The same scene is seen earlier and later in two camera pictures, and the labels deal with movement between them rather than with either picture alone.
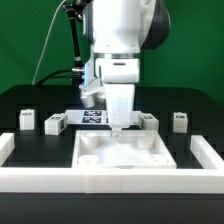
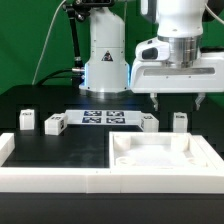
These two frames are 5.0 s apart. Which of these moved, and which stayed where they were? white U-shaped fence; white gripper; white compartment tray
Moved: white compartment tray; white gripper
Stayed: white U-shaped fence
